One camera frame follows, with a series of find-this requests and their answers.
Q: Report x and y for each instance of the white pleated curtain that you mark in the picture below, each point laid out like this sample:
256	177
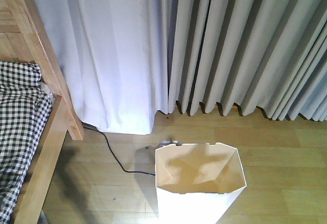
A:
124	60

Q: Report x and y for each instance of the white floor power socket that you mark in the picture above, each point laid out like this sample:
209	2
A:
169	142

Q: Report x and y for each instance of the black white checkered bedding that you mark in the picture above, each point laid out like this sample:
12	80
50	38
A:
25	109

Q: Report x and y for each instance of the white plastic trash bin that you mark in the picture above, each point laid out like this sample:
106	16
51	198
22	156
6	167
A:
197	183

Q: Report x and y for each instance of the wooden bed frame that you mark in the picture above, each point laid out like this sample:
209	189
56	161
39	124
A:
24	40

